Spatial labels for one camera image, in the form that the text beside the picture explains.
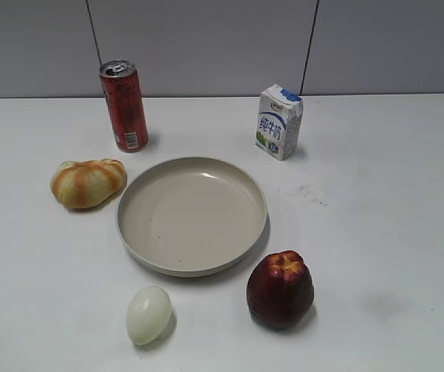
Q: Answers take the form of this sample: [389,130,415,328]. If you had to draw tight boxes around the orange striped bread bun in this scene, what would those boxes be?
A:
[50,158,127,210]

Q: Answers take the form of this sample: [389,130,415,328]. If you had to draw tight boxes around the dark red apple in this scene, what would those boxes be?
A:
[246,250,315,329]

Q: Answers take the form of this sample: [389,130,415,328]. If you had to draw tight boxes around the white blue milk carton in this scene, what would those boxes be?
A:
[255,84,304,161]

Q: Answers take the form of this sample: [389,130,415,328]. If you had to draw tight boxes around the red soda can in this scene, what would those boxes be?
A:
[99,60,149,153]

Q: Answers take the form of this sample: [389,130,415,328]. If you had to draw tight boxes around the beige round plate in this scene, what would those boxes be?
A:
[116,157,270,278]

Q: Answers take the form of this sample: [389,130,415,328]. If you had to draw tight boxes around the white egg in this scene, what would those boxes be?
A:
[126,286,172,346]

